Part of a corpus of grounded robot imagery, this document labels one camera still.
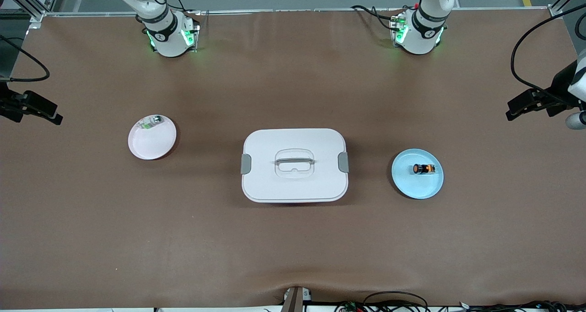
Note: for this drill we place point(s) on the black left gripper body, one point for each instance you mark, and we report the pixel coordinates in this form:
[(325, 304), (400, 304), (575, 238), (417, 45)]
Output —
[(558, 92)]

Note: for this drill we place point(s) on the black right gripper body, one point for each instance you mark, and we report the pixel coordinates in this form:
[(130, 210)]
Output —
[(5, 102)]

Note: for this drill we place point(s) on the orange push button switch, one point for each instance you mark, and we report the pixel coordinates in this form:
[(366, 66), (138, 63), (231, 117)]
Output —
[(423, 169)]

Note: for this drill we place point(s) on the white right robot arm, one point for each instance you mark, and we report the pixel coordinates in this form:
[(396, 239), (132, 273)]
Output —
[(167, 37)]

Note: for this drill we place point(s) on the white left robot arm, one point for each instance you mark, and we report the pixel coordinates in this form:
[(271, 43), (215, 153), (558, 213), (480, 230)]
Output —
[(423, 32)]

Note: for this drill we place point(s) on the pink round plate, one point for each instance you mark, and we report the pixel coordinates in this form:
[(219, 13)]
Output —
[(153, 145)]

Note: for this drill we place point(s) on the light blue round plate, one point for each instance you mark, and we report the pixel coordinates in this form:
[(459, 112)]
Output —
[(416, 186)]

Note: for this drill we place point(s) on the white lidded storage box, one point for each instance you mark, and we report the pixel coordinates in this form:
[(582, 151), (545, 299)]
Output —
[(293, 188)]

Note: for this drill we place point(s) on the aluminium frame post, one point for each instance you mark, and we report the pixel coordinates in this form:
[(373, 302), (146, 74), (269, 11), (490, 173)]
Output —
[(556, 9), (34, 12)]

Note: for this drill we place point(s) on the green push button switch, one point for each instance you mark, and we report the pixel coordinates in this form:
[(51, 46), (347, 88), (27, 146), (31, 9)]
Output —
[(149, 124)]

